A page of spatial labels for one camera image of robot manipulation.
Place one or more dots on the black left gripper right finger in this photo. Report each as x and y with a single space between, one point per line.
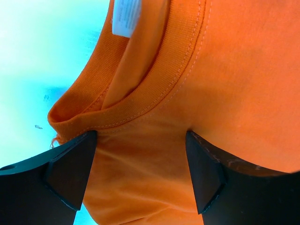
231 191

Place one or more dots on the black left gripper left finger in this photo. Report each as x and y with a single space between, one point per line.
47 189

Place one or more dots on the orange t-shirt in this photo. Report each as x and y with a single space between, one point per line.
227 69

